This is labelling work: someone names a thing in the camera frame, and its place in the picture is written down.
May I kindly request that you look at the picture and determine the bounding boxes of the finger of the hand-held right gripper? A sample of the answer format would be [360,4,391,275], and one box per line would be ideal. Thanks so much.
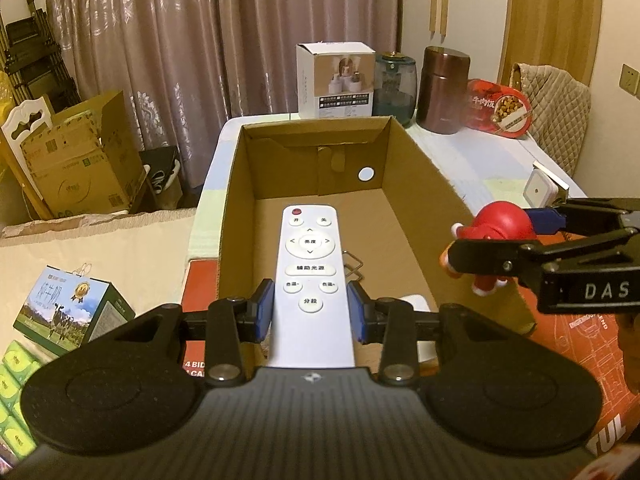
[446,227,640,289]
[529,197,640,235]

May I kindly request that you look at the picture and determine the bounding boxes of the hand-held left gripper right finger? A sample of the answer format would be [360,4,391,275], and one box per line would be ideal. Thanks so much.
[346,280,506,387]

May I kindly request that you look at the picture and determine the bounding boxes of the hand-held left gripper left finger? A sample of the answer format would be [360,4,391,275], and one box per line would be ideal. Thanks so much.
[107,278,275,387]

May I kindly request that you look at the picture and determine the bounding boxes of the white small device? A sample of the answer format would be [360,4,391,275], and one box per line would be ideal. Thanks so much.
[521,161,571,207]

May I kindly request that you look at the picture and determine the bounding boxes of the red figurine toy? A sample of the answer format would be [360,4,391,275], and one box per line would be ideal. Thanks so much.
[439,201,538,297]

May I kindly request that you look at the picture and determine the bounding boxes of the white remote control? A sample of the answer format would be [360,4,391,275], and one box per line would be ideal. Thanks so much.
[268,204,357,368]

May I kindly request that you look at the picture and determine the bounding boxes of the brown cardboard box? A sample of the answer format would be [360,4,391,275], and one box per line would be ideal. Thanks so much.
[217,115,537,371]

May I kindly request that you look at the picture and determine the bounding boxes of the red printed cardboard sheet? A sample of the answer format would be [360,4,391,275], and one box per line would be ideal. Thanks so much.
[181,257,640,480]

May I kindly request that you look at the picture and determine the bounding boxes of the red oval food container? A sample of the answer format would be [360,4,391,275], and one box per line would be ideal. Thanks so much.
[465,78,533,140]

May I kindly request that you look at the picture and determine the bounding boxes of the beige bedspread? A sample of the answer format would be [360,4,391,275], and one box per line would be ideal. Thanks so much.
[0,207,198,411]

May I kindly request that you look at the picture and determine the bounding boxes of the brown metal thermos canister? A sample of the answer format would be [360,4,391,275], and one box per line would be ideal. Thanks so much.
[416,46,472,136]

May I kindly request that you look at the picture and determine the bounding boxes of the dark green glass jar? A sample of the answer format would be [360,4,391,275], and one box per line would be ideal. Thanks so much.
[374,51,418,127]

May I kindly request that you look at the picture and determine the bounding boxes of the blue green milk carton box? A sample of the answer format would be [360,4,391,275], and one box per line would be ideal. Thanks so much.
[12,265,136,358]

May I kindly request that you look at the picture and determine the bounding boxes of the wooden wardrobe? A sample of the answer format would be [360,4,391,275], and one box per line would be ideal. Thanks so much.
[400,0,603,96]

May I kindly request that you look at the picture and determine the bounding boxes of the white product box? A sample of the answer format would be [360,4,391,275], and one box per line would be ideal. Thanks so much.
[295,41,377,120]

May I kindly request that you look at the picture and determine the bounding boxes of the printed cardboard shipping box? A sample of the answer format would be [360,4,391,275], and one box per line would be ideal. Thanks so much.
[20,91,147,218]

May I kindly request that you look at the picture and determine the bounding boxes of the stack of green packets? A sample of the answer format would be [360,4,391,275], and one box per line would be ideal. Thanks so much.
[0,340,46,461]

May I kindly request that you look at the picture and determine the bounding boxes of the pink patterned curtain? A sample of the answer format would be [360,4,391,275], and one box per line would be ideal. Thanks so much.
[45,0,403,171]

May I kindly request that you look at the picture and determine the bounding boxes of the white ornate chair back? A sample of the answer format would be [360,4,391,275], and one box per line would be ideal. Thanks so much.
[0,95,55,161]

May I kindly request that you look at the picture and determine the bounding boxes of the black folding ladder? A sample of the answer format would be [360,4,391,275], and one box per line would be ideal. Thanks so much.
[0,0,83,111]

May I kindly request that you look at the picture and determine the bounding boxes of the beige wall socket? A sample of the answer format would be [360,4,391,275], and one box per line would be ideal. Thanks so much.
[620,63,640,98]

